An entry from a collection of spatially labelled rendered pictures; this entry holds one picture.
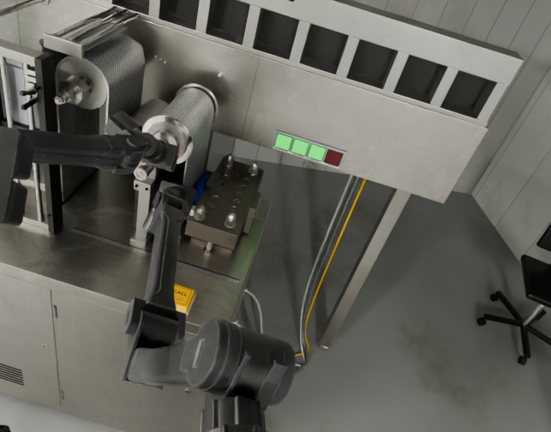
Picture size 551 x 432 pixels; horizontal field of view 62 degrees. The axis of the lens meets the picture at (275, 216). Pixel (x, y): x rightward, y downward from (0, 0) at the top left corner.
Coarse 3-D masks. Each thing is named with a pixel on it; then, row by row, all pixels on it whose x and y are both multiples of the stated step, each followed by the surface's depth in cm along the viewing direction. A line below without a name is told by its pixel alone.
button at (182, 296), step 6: (174, 288) 129; (180, 288) 130; (186, 288) 130; (174, 294) 127; (180, 294) 128; (186, 294) 128; (192, 294) 129; (180, 300) 126; (186, 300) 127; (180, 306) 125; (186, 306) 125
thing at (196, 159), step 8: (208, 136) 149; (200, 144) 140; (200, 152) 143; (192, 160) 136; (200, 160) 148; (184, 168) 132; (192, 168) 140; (200, 168) 152; (184, 176) 133; (192, 176) 143; (200, 176) 156; (184, 184) 136; (192, 184) 147
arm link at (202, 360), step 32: (160, 320) 85; (224, 320) 52; (128, 352) 82; (160, 352) 70; (192, 352) 53; (224, 352) 48; (288, 352) 53; (160, 384) 72; (192, 384) 50; (224, 384) 48; (288, 384) 51
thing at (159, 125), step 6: (156, 126) 124; (162, 126) 123; (168, 126) 123; (174, 126) 123; (150, 132) 125; (174, 132) 124; (180, 132) 123; (180, 138) 124; (180, 144) 125; (186, 144) 126; (180, 156) 128
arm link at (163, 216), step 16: (160, 208) 109; (176, 208) 111; (160, 224) 106; (176, 224) 107; (160, 240) 101; (176, 240) 103; (160, 256) 97; (176, 256) 100; (160, 272) 94; (160, 288) 90; (144, 304) 86; (160, 304) 88; (128, 320) 84; (176, 320) 89
